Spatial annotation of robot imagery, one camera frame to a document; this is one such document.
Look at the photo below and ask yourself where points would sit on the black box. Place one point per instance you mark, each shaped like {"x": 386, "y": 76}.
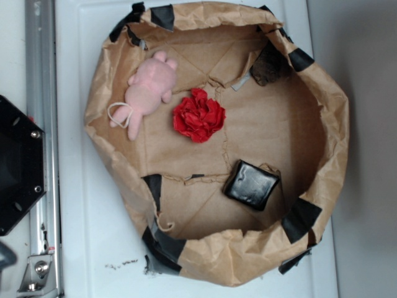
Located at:
{"x": 250, "y": 185}

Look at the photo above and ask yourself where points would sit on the brown paper bag bin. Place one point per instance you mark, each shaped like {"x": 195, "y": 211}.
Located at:
{"x": 172, "y": 187}

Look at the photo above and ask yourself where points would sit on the pink plush bunny toy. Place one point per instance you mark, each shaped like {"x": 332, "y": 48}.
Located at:
{"x": 151, "y": 85}

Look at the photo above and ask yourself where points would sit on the dark brown rock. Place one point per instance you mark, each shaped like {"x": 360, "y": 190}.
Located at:
{"x": 270, "y": 66}

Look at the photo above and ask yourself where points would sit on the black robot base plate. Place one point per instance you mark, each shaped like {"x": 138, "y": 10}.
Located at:
{"x": 22, "y": 165}

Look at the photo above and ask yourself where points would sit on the aluminium extrusion rail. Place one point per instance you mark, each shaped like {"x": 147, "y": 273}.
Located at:
{"x": 45, "y": 227}

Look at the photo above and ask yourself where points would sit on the metal corner bracket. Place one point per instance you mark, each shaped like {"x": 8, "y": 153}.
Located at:
{"x": 39, "y": 277}

